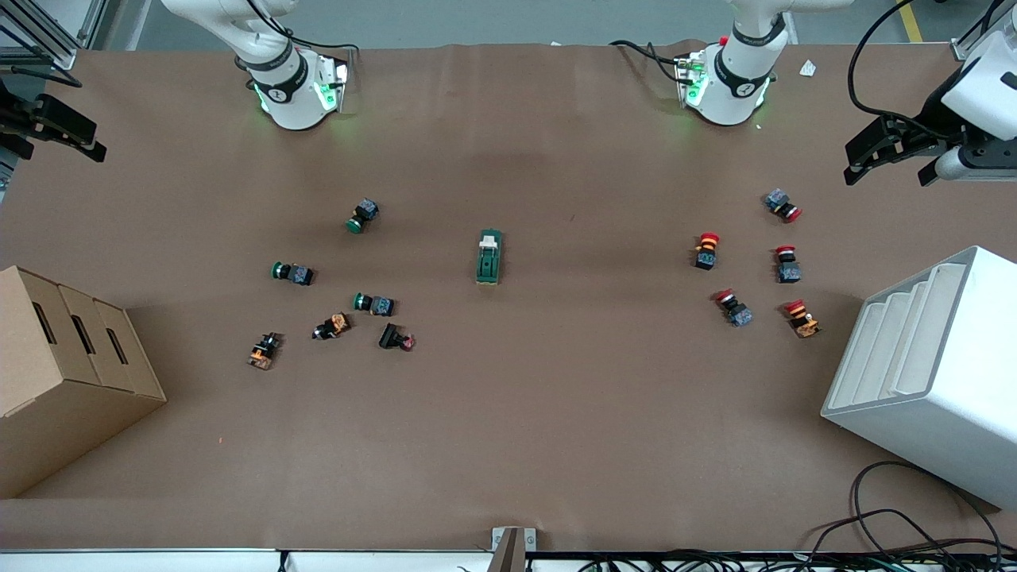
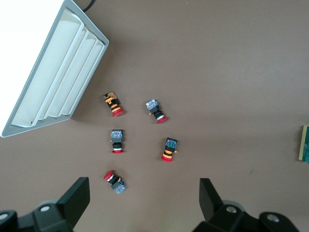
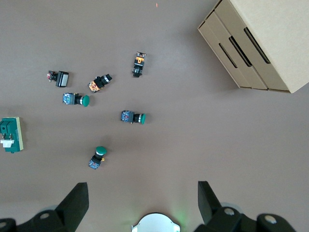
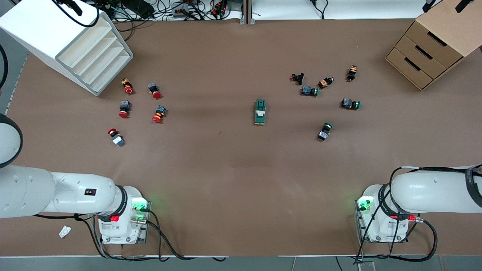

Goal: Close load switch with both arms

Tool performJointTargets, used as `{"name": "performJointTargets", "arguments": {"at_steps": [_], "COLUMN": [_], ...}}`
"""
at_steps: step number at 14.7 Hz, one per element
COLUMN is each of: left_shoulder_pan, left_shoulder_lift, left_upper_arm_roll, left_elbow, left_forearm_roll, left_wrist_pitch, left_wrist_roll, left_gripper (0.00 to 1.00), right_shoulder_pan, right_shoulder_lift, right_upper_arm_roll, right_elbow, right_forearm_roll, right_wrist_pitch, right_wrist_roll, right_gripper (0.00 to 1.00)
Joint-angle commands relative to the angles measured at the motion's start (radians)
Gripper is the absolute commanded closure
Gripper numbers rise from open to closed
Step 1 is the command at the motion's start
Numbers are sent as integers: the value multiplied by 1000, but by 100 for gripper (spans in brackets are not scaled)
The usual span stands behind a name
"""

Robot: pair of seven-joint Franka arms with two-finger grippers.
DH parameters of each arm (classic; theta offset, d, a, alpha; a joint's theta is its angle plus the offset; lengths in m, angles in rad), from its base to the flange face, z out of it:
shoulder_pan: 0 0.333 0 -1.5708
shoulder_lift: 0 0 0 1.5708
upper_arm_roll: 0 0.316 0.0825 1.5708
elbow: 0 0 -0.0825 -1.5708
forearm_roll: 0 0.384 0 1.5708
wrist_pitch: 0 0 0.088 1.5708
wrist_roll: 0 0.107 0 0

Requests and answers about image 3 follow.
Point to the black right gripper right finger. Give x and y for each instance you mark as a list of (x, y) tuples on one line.
[(212, 210)]

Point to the green load switch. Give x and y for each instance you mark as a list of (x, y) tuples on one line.
[(7, 126)]

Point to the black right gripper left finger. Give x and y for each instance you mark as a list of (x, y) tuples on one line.
[(70, 207)]

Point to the black square push button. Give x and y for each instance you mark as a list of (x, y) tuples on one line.
[(61, 78)]

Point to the black orange selector switch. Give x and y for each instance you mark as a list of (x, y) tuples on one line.
[(97, 84), (138, 64)]

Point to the green mushroom push button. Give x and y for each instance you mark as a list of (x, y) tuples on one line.
[(128, 116), (99, 153), (72, 99)]

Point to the brown cardboard box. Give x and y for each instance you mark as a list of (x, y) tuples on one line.
[(277, 36)]

